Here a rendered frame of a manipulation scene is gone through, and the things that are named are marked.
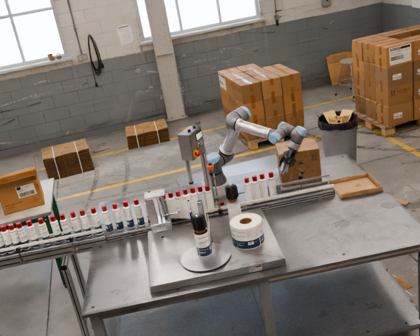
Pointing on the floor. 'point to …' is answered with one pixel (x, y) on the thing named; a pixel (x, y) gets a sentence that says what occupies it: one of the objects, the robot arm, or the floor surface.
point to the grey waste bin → (340, 142)
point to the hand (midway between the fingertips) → (281, 172)
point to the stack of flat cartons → (67, 159)
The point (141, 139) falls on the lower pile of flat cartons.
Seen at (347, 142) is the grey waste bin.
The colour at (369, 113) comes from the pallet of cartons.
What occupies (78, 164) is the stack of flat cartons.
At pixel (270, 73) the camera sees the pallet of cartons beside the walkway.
